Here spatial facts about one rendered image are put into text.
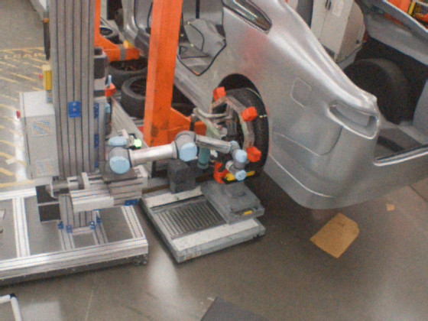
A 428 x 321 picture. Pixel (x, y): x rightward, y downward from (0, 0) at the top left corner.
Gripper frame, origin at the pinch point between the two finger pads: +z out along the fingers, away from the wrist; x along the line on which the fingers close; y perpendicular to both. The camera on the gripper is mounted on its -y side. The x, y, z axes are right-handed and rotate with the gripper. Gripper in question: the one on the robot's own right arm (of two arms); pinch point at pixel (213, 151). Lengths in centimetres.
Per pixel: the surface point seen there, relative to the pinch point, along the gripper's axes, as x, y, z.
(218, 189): -29, -60, 22
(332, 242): -104, -80, -61
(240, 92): -29.6, 34.3, 19.5
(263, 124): -32.1, 23.0, -9.7
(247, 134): -20.3, 15.8, -8.3
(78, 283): 109, -84, -11
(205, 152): -11.2, -18.6, 24.3
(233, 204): -31, -60, 0
